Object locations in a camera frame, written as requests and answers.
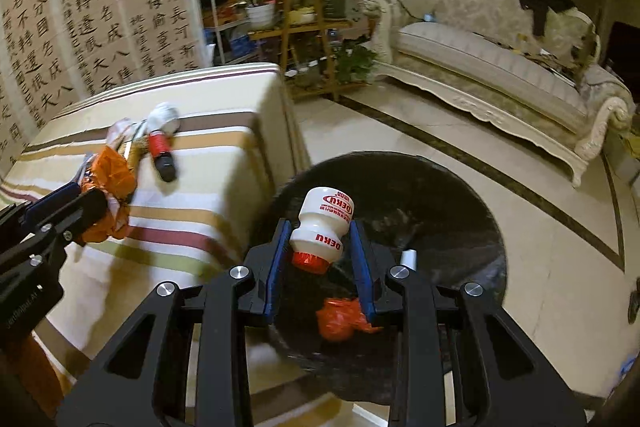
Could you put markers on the cream carved sofa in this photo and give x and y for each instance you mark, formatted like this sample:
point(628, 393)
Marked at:
point(475, 67)

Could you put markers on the white tissue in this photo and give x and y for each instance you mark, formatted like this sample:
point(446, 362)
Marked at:
point(162, 114)

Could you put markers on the small leafy green plant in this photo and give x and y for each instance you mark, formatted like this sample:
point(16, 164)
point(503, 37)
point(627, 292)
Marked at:
point(355, 59)

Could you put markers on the wooden plant stand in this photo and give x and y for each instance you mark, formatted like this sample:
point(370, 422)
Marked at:
point(287, 37)

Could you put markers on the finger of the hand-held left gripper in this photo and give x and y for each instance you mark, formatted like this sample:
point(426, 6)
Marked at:
point(55, 198)
point(85, 214)

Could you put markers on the bin with black liner bag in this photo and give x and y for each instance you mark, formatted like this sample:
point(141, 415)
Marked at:
point(430, 197)

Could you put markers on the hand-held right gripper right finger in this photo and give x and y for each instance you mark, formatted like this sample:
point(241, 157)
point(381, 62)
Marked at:
point(362, 277)

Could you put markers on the striped tablecloth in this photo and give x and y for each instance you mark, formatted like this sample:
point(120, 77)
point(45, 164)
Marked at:
point(200, 107)

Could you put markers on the yellow bowl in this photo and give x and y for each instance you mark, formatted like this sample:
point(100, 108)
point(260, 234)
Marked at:
point(302, 16)

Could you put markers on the pile of papers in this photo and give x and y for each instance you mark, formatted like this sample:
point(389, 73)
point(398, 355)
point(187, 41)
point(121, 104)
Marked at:
point(545, 54)

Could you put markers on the orange snack packet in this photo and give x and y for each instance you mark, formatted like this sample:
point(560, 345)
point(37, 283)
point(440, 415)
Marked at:
point(112, 177)

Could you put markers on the white metal shelf rack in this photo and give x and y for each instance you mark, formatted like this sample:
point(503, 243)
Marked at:
point(220, 37)

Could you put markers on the black bottle with red label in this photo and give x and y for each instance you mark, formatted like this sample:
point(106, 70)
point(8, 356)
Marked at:
point(160, 148)

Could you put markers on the orange plastic bag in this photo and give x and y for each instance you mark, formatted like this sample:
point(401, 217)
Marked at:
point(337, 319)

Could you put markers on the calligraphy wall hanging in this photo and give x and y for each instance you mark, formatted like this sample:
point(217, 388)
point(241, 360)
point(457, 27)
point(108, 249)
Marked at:
point(75, 7)

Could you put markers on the white bottle with red cap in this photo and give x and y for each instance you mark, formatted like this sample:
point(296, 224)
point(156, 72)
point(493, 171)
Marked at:
point(325, 217)

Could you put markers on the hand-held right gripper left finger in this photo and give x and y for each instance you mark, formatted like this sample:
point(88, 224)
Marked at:
point(278, 267)

